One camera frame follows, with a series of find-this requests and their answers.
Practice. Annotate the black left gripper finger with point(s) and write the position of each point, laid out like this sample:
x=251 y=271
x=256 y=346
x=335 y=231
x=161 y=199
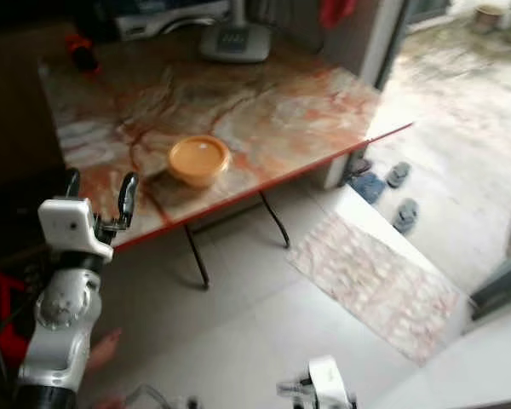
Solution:
x=128 y=196
x=73 y=183

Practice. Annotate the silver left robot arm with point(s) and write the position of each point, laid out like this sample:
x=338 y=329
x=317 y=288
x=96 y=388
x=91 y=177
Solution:
x=64 y=315

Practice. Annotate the orange round lidded container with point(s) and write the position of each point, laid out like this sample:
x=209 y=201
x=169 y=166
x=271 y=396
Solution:
x=198 y=160

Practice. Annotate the bare foot of person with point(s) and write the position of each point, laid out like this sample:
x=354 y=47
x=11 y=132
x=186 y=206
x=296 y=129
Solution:
x=106 y=349

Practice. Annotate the red and black device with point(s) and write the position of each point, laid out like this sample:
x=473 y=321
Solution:
x=83 y=53

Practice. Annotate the patterned beige floor mat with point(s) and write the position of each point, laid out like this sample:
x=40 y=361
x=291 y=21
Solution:
x=375 y=285

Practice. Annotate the red plastic stool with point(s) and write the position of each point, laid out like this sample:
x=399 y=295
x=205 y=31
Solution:
x=4 y=341

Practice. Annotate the white washing machine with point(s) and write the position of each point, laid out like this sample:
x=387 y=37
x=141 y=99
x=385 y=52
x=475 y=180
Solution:
x=170 y=19

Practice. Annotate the grey fan base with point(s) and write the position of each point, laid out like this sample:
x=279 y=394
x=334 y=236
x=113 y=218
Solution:
x=234 y=43

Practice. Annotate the grey flip-flop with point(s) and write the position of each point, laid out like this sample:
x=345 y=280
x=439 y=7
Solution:
x=398 y=175
x=405 y=217

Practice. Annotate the blue flip-flop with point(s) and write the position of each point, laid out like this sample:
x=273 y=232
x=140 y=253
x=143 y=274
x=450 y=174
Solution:
x=375 y=190
x=359 y=183

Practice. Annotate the red hanging cloth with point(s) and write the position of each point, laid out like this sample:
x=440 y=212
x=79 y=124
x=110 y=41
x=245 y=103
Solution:
x=338 y=12

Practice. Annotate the beige flower pot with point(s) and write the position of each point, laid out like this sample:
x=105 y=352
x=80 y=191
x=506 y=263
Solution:
x=488 y=17

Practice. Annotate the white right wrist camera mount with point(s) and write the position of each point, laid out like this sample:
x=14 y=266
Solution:
x=328 y=383

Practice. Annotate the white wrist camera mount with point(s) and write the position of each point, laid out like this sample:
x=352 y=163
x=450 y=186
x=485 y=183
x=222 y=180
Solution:
x=328 y=383
x=68 y=226

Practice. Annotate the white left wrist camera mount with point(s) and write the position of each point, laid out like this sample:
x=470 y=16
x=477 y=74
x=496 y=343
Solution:
x=68 y=226

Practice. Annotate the black door frame post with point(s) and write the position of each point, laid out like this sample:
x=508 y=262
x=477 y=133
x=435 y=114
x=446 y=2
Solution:
x=383 y=43

